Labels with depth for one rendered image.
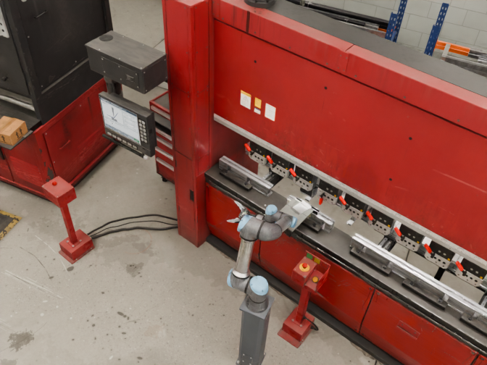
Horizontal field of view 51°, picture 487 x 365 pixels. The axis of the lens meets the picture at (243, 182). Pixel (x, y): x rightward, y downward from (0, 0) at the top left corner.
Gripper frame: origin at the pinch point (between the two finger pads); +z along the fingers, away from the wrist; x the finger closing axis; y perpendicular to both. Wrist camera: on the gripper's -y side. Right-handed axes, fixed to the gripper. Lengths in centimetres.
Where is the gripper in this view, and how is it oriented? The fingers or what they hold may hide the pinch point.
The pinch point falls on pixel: (230, 211)
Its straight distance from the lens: 360.5
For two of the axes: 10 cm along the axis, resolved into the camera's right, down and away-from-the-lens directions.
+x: -3.5, 9.1, -2.1
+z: -9.2, -3.0, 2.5
